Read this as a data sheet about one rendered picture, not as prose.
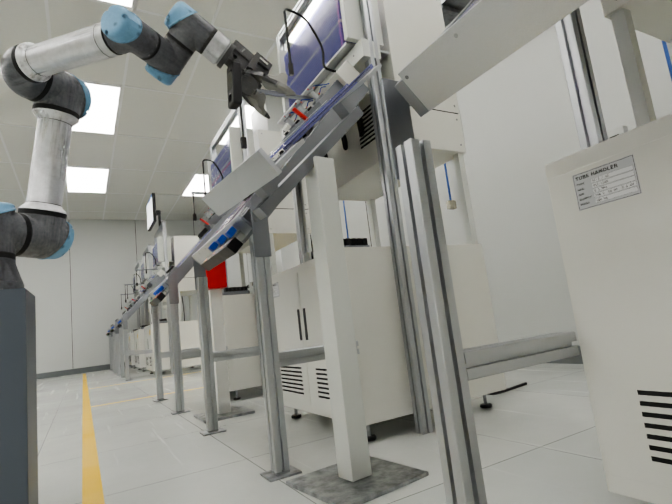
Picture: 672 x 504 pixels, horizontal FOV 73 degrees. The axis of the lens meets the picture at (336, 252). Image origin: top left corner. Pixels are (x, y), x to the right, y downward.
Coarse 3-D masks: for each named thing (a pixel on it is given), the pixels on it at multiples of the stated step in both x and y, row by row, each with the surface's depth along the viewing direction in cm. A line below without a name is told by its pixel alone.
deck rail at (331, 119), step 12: (348, 96) 160; (360, 96) 162; (324, 120) 153; (336, 120) 155; (312, 132) 149; (324, 132) 152; (312, 144) 148; (300, 156) 145; (288, 168) 142; (276, 180) 139
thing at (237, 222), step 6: (240, 216) 134; (234, 222) 138; (240, 222) 136; (228, 228) 144; (240, 228) 139; (246, 228) 137; (216, 234) 155; (240, 234) 143; (246, 234) 141; (210, 240) 162; (240, 240) 147; (204, 246) 171; (198, 252) 180; (204, 252) 176; (210, 252) 173; (198, 258) 187; (204, 258) 182
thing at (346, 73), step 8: (344, 64) 164; (336, 72) 162; (344, 72) 163; (352, 72) 165; (328, 80) 167; (344, 80) 163; (352, 80) 165; (328, 88) 170; (312, 104) 181; (296, 120) 194; (288, 128) 201
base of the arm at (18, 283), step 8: (0, 256) 109; (8, 256) 111; (0, 264) 109; (8, 264) 111; (0, 272) 108; (8, 272) 110; (16, 272) 112; (0, 280) 107; (8, 280) 109; (16, 280) 111; (0, 288) 107; (8, 288) 108; (16, 288) 110
